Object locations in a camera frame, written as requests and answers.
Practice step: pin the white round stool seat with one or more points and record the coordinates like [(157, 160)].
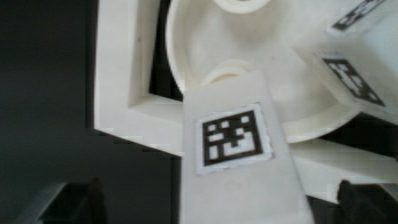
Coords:
[(214, 36)]

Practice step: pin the white U-shaped fence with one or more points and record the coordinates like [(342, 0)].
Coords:
[(141, 117)]

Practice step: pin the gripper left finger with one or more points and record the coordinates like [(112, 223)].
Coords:
[(66, 204)]

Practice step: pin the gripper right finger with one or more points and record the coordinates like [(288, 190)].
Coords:
[(367, 205)]

